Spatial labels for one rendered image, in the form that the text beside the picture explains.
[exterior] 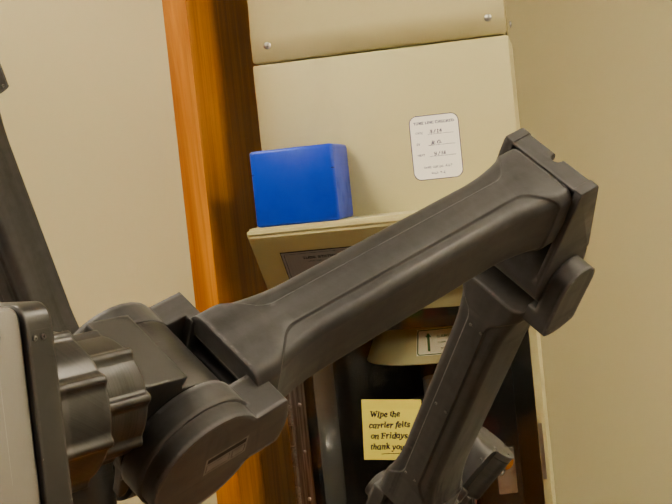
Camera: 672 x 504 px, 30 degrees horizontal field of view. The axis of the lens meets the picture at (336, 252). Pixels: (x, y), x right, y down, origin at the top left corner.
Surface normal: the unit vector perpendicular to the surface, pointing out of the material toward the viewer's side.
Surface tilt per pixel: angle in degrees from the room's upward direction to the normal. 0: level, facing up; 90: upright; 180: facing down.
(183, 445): 63
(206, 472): 131
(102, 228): 90
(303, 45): 90
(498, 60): 90
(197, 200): 90
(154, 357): 41
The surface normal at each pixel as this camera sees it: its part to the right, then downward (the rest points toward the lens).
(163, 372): 0.44, -0.79
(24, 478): 0.80, -0.05
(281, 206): -0.18, 0.07
